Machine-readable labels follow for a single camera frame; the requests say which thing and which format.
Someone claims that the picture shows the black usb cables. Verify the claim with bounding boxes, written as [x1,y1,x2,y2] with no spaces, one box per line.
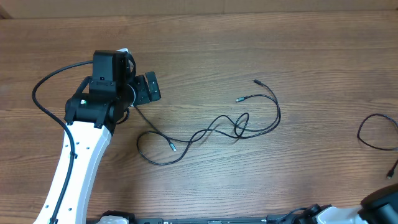
[132,79,282,166]

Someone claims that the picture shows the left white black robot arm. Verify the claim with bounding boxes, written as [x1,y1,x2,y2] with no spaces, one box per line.
[35,49,161,223]

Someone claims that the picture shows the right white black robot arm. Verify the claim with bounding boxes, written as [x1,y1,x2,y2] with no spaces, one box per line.
[294,184,397,224]

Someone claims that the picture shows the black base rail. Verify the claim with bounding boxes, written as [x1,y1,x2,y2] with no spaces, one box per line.
[86,209,302,224]

